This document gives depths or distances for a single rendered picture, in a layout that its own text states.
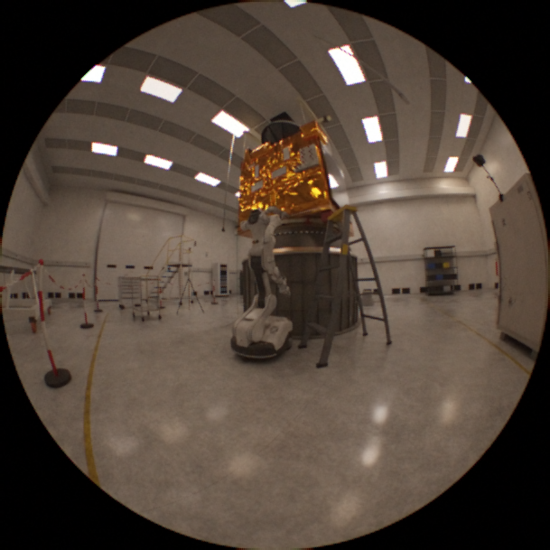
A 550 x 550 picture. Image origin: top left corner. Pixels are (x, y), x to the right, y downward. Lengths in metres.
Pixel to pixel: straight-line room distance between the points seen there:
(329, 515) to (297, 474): 0.24
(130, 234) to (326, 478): 9.41
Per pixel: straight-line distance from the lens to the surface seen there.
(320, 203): 2.47
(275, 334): 1.60
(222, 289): 9.93
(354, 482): 0.84
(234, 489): 0.81
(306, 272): 2.20
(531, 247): 2.14
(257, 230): 1.74
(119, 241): 9.12
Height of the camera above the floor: 0.76
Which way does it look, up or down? 3 degrees up
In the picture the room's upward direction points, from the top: 1 degrees counter-clockwise
